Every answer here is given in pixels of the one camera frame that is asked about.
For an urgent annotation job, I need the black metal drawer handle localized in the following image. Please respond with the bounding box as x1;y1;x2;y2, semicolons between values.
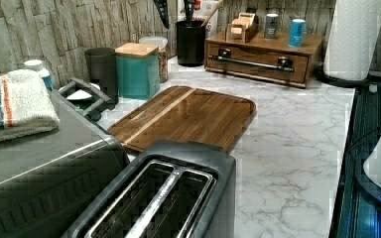
208;49;295;72

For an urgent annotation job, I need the grey tin can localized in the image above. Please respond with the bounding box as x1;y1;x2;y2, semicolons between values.
264;13;278;39

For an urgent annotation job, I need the black paper towel holder base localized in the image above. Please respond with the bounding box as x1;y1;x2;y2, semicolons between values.
314;65;369;88

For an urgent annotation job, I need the silver toaster oven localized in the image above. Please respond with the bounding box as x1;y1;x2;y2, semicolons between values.
0;78;128;238

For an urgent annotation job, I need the black spatula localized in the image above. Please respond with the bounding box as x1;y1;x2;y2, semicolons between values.
153;0;170;29

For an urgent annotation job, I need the black utensil holder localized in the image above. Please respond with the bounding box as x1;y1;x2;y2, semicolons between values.
176;21;205;66

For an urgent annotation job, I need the wooden cutting board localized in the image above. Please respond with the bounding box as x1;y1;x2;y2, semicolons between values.
108;86;256;153

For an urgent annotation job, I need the white snack box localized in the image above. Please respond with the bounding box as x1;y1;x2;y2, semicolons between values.
178;0;218;37

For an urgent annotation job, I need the black utensil with dark handle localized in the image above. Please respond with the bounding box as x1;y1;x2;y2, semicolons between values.
184;0;195;26

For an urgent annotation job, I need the striped white folded towel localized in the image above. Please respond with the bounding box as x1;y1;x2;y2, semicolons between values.
0;69;60;142

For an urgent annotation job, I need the wooden drawer box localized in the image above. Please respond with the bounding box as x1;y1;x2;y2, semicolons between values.
204;32;323;88

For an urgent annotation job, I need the teal canister with wooden lid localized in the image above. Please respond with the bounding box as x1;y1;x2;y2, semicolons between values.
115;43;160;100

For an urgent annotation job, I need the dark grey metal cup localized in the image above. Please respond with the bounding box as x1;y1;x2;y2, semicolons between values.
84;48;118;104

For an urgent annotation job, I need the wooden spoon handle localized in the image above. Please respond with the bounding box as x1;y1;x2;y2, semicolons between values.
200;0;224;27

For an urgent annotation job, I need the white blue plastic bottle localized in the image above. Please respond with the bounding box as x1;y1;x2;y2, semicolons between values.
24;59;54;90

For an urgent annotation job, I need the black two-slot toaster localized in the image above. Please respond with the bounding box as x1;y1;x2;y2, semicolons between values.
62;141;236;238

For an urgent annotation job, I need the clear cereal jar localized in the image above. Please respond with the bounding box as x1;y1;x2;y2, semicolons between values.
139;37;168;83

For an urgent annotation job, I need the wooden tea bag organizer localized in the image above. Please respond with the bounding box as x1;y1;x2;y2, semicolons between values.
225;12;258;43

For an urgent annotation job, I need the blue tin can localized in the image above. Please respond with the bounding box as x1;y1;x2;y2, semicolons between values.
289;19;306;47

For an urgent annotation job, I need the white paper towel roll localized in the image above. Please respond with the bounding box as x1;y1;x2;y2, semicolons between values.
323;0;381;81

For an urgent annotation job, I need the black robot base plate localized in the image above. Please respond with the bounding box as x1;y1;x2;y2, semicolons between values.
355;158;381;205

